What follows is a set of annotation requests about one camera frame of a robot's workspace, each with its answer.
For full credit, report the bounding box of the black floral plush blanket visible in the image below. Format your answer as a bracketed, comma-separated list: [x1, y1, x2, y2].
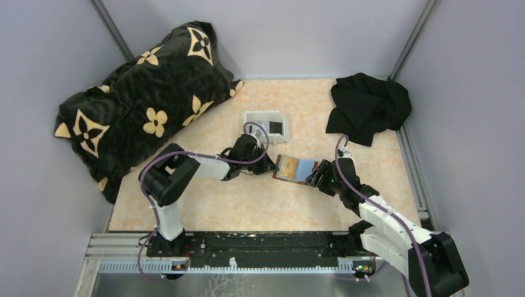
[54, 21, 243, 204]

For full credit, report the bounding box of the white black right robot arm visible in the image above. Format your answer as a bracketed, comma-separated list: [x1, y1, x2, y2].
[306, 158, 470, 296]

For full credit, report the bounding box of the white plastic card box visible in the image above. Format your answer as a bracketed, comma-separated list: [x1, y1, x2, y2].
[243, 110, 290, 145]

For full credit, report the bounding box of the black crumpled cloth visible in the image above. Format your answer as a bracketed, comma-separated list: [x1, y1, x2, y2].
[325, 73, 412, 147]

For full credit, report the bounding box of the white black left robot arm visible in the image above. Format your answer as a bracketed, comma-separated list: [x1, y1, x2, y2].
[139, 134, 279, 257]

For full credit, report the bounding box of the gold credit card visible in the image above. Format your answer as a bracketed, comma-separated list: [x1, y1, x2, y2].
[279, 156, 298, 179]

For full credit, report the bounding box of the aluminium frame rail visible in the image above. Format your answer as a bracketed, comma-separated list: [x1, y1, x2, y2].
[86, 231, 376, 277]

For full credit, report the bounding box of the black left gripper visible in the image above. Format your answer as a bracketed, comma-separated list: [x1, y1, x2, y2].
[241, 145, 279, 176]

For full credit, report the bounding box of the brown leather card holder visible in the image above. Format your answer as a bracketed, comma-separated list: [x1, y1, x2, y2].
[272, 154, 319, 185]

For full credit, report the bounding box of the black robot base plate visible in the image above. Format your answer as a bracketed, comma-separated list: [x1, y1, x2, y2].
[162, 231, 381, 271]

